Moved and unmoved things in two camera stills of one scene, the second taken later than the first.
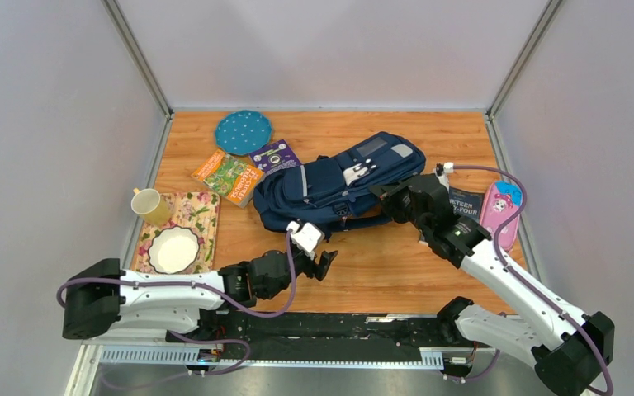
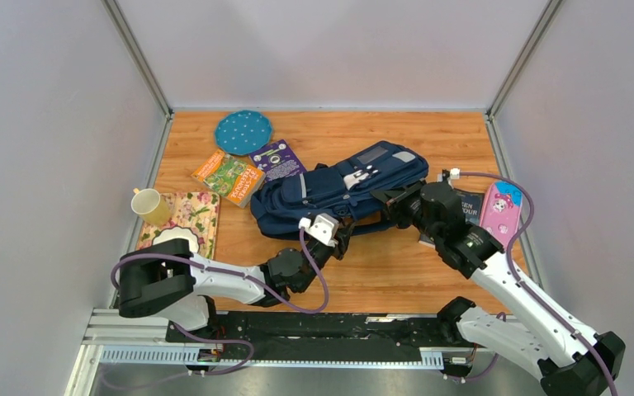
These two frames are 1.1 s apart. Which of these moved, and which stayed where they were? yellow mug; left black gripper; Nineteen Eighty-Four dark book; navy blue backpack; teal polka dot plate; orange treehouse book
Moved: navy blue backpack; left black gripper
Stayed: Nineteen Eighty-Four dark book; yellow mug; orange treehouse book; teal polka dot plate
